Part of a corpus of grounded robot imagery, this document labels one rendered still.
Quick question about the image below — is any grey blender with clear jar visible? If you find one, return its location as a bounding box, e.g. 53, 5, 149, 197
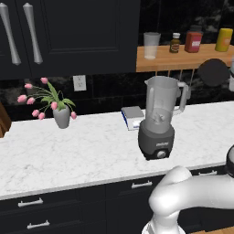
137, 75, 190, 162

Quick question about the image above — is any red jar with dark lid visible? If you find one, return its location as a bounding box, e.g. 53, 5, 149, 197
184, 25, 204, 54

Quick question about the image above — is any white and blue box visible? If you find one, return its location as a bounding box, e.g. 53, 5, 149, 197
120, 105, 146, 132

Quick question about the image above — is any grey vase with pink tulips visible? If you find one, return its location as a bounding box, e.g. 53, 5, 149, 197
16, 77, 78, 130

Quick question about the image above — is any dark drawer front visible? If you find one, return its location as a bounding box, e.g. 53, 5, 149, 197
189, 165, 229, 178
104, 174, 167, 199
0, 186, 107, 215
0, 203, 107, 234

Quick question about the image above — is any clear drinking glass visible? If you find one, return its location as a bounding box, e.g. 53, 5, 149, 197
143, 31, 162, 60

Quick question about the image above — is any wide dark cupboard door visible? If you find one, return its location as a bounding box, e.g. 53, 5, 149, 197
14, 0, 142, 79

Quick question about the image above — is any small brown bottle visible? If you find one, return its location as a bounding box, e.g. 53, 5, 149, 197
169, 32, 182, 54

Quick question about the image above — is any dark base cupboard door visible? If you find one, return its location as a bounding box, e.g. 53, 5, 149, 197
105, 192, 154, 234

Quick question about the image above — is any black round hanging pan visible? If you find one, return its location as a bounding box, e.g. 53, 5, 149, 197
197, 58, 230, 88

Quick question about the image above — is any brown wooden block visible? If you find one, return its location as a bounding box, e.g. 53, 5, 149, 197
0, 101, 13, 139

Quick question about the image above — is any narrow dark cupboard door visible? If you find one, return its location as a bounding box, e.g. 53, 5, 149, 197
0, 0, 32, 81

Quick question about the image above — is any grey hanging utensil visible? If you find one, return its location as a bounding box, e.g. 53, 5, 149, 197
228, 56, 234, 92

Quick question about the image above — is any yellow bottle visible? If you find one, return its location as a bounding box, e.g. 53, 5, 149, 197
214, 27, 234, 53

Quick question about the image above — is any white wall socket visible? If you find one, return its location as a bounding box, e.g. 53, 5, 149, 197
72, 74, 88, 92

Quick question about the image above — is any silver drawer handle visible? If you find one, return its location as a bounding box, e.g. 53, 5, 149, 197
131, 179, 154, 190
16, 197, 45, 208
197, 169, 218, 177
26, 219, 51, 230

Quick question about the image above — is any metal hanging rail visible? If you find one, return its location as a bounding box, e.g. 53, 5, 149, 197
154, 69, 197, 88

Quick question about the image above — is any wooden wall shelf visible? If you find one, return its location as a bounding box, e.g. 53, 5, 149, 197
135, 43, 234, 73

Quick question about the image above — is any silver cupboard handle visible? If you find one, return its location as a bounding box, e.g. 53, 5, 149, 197
22, 2, 44, 65
0, 2, 23, 66

